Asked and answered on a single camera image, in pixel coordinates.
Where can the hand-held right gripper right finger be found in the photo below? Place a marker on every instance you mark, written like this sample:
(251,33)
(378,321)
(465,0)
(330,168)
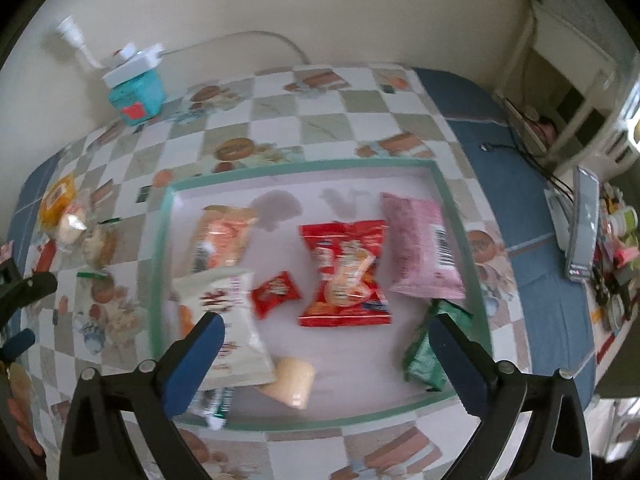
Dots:
(457,360)

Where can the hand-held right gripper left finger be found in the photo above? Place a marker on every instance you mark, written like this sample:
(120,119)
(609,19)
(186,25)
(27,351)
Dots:
(195,360)

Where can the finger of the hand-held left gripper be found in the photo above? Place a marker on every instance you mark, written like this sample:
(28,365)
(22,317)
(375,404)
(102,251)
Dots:
(27,290)
(17,342)

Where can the green and white snack packet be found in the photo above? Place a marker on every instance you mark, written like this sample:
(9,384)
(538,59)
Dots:
(215,405)

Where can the white snack packet red print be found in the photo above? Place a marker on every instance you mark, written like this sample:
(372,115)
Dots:
(245,340)

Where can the peach jelly cup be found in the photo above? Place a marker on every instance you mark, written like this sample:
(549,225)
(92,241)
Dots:
(292,382)

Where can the white tray with green rim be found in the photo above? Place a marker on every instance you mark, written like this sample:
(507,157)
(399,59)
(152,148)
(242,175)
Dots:
(300,360)

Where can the pink snack packet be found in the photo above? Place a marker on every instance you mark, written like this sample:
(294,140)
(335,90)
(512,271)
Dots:
(415,245)

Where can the large red snack packet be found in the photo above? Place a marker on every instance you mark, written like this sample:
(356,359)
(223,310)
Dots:
(345,270)

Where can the person's left hand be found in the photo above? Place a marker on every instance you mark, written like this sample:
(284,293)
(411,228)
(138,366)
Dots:
(20,410)

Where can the red brown snack packet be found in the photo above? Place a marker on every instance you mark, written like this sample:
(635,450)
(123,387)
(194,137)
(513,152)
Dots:
(46,255)

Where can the clear packet with cream cake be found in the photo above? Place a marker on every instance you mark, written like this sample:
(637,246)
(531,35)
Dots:
(72,227)

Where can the clear green-edged cracker packet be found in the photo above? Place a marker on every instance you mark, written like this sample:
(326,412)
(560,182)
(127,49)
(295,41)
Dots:
(100,245)

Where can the small red snack packet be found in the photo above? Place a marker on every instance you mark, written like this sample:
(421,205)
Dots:
(275,292)

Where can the beige orange snack packet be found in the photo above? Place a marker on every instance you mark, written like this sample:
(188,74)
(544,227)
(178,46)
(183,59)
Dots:
(222,235)

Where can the white flat device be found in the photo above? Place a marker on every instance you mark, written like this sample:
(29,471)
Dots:
(557,215)

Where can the grey remote control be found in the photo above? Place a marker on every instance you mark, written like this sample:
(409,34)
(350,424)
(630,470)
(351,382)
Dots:
(582,220)

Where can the pile of assorted small items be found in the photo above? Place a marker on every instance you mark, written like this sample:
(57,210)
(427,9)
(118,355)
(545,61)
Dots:
(620,260)

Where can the teal box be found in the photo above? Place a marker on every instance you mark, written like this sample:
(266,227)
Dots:
(140,97)

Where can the white power strip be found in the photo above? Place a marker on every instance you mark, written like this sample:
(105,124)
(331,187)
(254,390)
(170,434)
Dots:
(130,67)

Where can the white plug adapter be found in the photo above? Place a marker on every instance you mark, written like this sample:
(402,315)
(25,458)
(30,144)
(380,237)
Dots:
(67,27)

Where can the checked printed tablecloth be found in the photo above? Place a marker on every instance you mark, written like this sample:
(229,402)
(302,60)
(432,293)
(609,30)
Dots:
(325,120)

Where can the white shelf unit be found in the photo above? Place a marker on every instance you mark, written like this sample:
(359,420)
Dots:
(565,35)

